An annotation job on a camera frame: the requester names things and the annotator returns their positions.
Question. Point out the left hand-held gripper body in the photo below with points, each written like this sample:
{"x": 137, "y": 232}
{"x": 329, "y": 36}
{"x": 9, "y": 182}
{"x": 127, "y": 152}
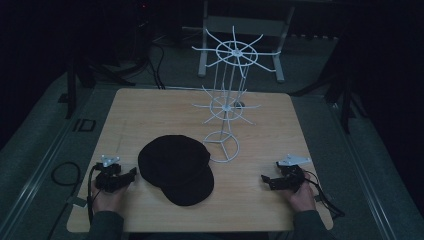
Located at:
{"x": 107, "y": 173}

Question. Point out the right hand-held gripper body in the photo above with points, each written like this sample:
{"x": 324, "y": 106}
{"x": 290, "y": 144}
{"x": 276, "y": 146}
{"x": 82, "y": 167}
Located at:
{"x": 290, "y": 175}

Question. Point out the black cap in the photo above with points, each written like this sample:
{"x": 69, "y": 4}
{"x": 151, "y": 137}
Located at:
{"x": 176, "y": 169}

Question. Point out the person's right hand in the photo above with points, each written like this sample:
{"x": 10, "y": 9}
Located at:
{"x": 301, "y": 197}

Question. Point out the person's left hand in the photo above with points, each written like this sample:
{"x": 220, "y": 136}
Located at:
{"x": 108, "y": 200}

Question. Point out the black tripod stand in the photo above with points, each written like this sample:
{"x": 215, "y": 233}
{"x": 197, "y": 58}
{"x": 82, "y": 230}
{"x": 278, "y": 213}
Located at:
{"x": 343, "y": 93}
{"x": 83, "y": 71}

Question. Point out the white metal stand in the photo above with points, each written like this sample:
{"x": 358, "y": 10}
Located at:
{"x": 243, "y": 30}

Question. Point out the black floor bracket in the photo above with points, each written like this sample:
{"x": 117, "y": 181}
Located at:
{"x": 85, "y": 125}

